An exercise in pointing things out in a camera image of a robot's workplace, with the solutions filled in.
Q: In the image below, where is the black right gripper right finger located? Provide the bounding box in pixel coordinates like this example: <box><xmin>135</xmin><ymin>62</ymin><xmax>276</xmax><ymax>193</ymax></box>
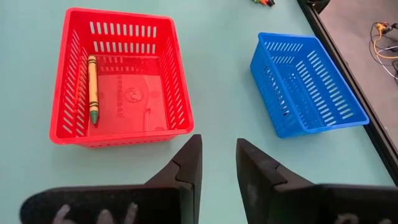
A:
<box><xmin>235</xmin><ymin>138</ymin><xmax>398</xmax><ymax>224</ymax></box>

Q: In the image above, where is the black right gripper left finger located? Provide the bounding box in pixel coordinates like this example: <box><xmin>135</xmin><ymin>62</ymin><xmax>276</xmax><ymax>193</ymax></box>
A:
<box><xmin>19</xmin><ymin>134</ymin><xmax>203</xmax><ymax>224</ymax></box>

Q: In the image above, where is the blue plastic basket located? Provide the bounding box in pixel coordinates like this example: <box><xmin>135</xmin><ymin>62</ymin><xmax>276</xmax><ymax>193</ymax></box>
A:
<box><xmin>249</xmin><ymin>32</ymin><xmax>371</xmax><ymax>139</ymax></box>

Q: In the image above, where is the red plastic basket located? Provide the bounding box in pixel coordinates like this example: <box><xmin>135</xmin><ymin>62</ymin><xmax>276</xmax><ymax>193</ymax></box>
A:
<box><xmin>49</xmin><ymin>7</ymin><xmax>195</xmax><ymax>149</ymax></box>

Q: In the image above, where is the teal table mat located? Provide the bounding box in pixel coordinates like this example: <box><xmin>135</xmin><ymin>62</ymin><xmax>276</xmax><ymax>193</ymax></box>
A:
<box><xmin>0</xmin><ymin>0</ymin><xmax>396</xmax><ymax>224</ymax></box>

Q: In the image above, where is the black aluminium table frame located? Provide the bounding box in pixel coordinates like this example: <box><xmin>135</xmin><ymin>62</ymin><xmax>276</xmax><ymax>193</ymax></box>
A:
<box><xmin>297</xmin><ymin>0</ymin><xmax>398</xmax><ymax>187</ymax></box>

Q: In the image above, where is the yellow cable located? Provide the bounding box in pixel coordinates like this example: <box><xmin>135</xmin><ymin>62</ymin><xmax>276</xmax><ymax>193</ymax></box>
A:
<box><xmin>371</xmin><ymin>21</ymin><xmax>398</xmax><ymax>60</ymax></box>

